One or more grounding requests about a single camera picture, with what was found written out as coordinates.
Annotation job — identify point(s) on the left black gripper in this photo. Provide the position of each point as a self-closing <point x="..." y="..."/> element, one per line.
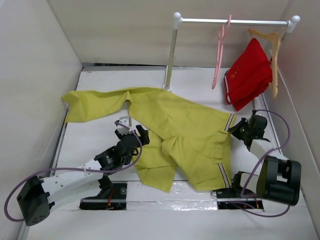
<point x="142" y="133"/>

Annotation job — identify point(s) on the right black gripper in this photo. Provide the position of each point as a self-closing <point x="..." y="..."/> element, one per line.
<point x="234" y="130"/>

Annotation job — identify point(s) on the yellow-green trousers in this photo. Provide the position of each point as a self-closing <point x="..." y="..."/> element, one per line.
<point x="184" y="135"/>

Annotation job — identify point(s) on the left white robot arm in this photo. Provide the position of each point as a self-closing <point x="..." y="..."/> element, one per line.
<point x="41" y="196"/>

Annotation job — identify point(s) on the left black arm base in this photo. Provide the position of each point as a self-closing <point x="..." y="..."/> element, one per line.
<point x="112" y="196"/>

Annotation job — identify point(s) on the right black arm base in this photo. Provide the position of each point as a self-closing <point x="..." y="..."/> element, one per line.
<point x="230" y="198"/>

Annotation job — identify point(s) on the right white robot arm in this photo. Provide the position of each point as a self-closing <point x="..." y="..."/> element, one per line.
<point x="279" y="179"/>

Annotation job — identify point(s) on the red shorts on hanger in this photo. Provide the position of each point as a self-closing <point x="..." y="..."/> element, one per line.
<point x="248" y="77"/>

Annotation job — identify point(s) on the wooden clothes hanger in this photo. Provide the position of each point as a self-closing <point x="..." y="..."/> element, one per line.
<point x="275" y="40"/>

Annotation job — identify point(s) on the pink plastic clothes hanger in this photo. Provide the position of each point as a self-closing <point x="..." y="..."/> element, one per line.
<point x="223" y="30"/>

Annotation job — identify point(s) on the white metal clothes rack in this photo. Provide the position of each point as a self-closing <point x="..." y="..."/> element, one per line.
<point x="178" y="20"/>

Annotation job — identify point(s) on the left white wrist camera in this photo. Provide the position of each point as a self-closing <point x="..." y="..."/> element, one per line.
<point x="124" y="124"/>

